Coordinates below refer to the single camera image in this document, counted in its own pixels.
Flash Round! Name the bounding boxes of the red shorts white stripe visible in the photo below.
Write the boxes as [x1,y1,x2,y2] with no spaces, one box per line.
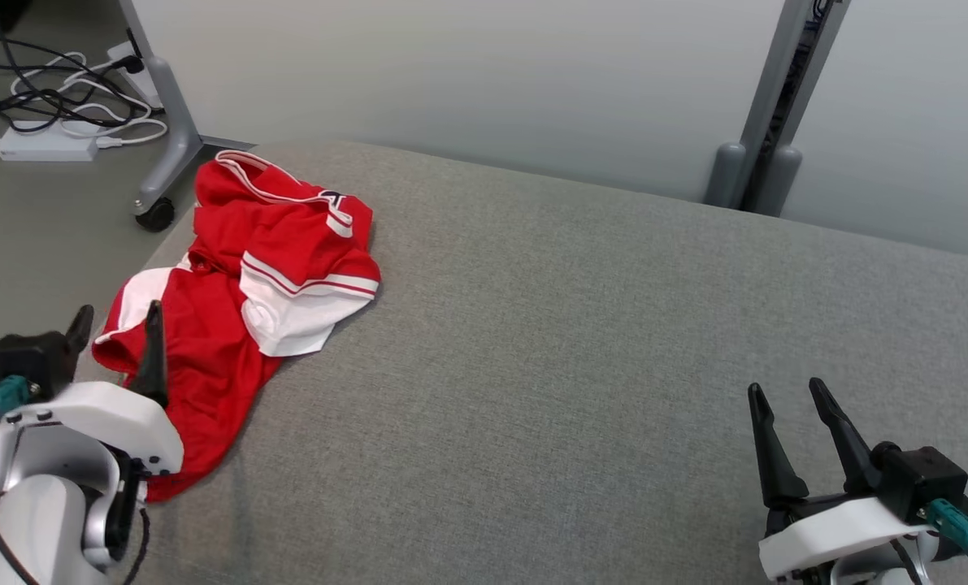
[92,258,289,503]

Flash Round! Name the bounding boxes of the white power strip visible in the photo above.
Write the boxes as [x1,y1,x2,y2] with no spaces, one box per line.
[107,41,165,111]

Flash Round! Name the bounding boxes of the black floor cables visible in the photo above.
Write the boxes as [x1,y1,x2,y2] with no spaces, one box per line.
[0,0,149,137]

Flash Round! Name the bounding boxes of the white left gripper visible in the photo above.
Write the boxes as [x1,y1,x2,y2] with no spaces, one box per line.
[0,301,185,501]

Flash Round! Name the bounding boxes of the grey partition post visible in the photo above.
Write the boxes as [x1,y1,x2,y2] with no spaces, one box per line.
[703,0,853,219]

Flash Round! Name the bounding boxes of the left arm cable teal plug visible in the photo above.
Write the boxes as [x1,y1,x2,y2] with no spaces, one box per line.
[0,375,39,585]

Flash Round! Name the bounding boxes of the grey desk leg with caster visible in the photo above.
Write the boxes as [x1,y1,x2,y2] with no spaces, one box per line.
[118,0,254,233]

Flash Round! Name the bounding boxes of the white floor cables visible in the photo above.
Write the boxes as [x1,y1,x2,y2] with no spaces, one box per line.
[0,0,169,149]

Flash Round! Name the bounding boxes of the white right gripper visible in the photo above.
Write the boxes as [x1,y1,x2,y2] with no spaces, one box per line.
[748,378,937,585]

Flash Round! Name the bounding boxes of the red white sports shirt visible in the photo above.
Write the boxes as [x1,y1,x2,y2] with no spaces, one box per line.
[189,150,382,358]

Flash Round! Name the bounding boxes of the right arm cable teal plug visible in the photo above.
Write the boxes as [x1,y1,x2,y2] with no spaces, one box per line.
[919,498,968,579]

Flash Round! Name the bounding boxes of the arm cable teal plug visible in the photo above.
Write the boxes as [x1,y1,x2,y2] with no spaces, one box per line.
[919,498,968,579]
[0,375,39,585]

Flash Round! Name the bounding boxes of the white power adapter box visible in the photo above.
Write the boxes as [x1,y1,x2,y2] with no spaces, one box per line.
[0,120,101,163]

